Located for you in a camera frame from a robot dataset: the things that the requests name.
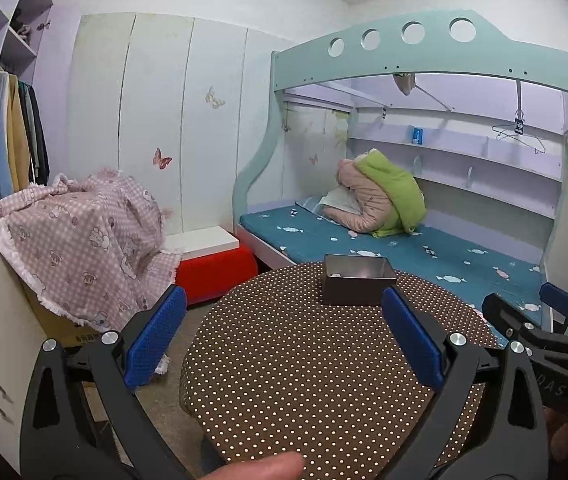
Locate white box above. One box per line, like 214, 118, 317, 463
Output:
161, 226, 241, 264

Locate brown polka dot tablecloth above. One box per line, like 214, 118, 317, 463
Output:
179, 261, 509, 480

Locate lilac white bed shelf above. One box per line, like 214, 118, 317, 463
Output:
346, 125, 564, 221

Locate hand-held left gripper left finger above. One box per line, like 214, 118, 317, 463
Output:
20, 284, 187, 480

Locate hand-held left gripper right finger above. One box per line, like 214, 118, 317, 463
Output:
382, 287, 549, 480

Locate red stool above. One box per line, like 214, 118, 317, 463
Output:
174, 246, 259, 307

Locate pale blue pillow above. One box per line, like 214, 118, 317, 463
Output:
295, 187, 365, 217

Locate beige hanging ornament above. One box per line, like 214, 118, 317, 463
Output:
393, 73, 417, 96

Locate teal candy print mattress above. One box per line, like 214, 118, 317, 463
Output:
239, 205, 553, 332

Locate wire clothes hanger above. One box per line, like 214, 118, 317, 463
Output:
492, 120, 547, 155

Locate pink checked bear cloth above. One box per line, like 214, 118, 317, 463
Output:
0, 167, 183, 334

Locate light blue hanging garment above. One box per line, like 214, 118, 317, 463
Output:
0, 71, 16, 197

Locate dark hanging garment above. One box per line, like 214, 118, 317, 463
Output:
19, 82, 51, 187

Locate cardboard box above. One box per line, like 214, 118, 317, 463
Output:
28, 280, 126, 352

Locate silver metal tin box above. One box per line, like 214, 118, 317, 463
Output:
323, 254, 397, 307

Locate pink quilted blanket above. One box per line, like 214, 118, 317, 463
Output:
323, 157, 399, 234

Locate yellow hanging garment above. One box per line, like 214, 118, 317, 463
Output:
6, 75, 33, 192

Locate person's left hand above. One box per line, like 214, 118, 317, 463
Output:
198, 452, 305, 480

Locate teal bunk bed frame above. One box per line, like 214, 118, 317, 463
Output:
233, 8, 568, 333

